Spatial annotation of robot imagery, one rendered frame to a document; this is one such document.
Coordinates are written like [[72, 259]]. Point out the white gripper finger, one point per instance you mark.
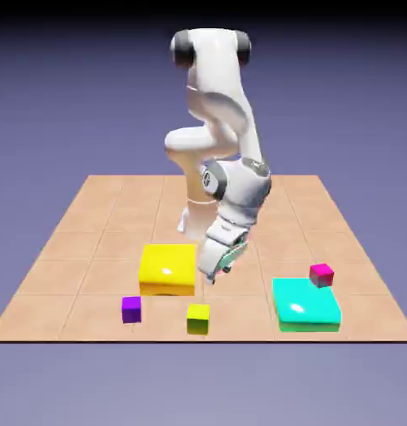
[[227, 268], [211, 279]]

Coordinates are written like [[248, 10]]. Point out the small yellow cube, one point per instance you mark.
[[197, 319]]

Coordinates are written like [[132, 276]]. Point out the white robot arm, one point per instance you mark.
[[219, 109]]

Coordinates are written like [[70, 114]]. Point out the large cyan box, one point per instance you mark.
[[304, 306]]

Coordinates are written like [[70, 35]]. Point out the small magenta cube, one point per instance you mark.
[[321, 274]]

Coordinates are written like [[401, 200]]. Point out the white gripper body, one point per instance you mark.
[[212, 254]]

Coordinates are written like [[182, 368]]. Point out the large yellow box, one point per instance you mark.
[[167, 268]]

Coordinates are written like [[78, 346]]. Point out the small purple cube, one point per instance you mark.
[[131, 309]]

